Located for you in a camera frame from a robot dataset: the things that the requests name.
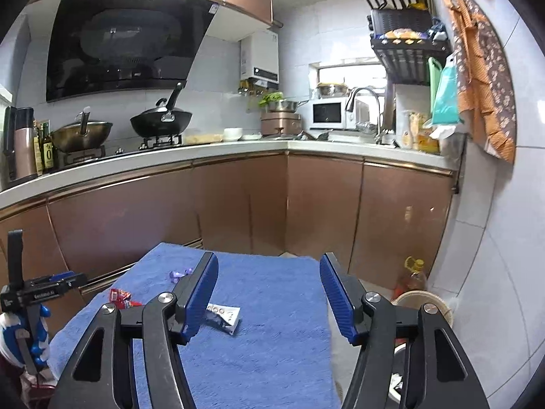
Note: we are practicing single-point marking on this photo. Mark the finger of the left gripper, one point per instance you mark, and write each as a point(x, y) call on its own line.
point(70, 278)
point(14, 259)

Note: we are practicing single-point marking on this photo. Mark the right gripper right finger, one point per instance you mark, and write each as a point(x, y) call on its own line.
point(437, 371)

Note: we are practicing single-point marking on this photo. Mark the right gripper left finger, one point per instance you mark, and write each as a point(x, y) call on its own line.
point(100, 372)

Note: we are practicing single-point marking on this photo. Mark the small red candy wrapper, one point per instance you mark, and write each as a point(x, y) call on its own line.
point(122, 299)

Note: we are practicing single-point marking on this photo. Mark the white wrapper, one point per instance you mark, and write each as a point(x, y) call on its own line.
point(223, 318)

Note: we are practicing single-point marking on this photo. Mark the beige trash bin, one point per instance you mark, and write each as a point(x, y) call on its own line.
point(418, 298)

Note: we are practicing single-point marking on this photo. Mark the white trash bin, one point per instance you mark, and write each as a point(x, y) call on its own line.
point(397, 376)

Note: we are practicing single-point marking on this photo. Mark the blue gloved hand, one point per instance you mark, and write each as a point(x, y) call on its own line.
point(22, 348)

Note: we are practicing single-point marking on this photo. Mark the purple wrapper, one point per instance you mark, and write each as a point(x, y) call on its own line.
point(176, 276)

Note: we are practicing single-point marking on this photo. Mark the cooking oil bottle floor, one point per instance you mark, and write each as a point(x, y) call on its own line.
point(412, 278)

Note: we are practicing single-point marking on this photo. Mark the brown thermos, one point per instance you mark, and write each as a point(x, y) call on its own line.
point(24, 144)

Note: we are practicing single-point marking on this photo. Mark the blue towel mat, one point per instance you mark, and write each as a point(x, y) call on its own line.
point(280, 355)

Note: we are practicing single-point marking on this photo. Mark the olive oil bottle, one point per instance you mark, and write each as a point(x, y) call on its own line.
point(48, 149)

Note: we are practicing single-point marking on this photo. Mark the brown base cabinets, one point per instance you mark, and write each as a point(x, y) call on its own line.
point(371, 215)

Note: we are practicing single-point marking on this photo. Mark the golden steel wok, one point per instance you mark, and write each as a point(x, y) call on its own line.
point(83, 134)

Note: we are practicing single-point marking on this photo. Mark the black wok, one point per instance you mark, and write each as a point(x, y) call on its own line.
point(164, 119)

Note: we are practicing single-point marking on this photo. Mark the yellow oil bottle counter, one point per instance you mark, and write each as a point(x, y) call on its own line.
point(422, 140)

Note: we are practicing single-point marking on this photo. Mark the chrome faucet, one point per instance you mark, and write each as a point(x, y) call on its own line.
point(363, 114)

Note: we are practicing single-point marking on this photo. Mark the white bowl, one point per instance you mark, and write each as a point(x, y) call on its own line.
point(232, 133)

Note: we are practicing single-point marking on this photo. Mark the black range hood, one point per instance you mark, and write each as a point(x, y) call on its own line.
point(119, 45)

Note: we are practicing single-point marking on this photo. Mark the white microwave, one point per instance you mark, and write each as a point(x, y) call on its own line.
point(325, 113)

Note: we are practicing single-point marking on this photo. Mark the brown rice cooker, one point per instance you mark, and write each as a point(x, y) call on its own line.
point(280, 123)

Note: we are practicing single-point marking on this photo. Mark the teal plastic bag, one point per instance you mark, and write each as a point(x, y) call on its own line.
point(444, 109)

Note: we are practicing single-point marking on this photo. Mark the steel pot on microwave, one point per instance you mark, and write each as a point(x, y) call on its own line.
point(329, 90)

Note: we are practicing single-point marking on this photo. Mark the steel pot with greens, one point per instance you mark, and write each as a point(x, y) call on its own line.
point(276, 102)

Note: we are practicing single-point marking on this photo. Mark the green cutting board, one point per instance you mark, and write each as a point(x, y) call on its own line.
point(435, 69)

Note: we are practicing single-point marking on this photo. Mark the orange brown apron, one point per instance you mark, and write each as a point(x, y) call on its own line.
point(484, 89)

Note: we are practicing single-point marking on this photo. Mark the white water heater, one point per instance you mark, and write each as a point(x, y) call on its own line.
point(259, 57)

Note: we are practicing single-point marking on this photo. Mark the black dish rack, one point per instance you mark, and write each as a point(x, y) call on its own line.
point(405, 36)

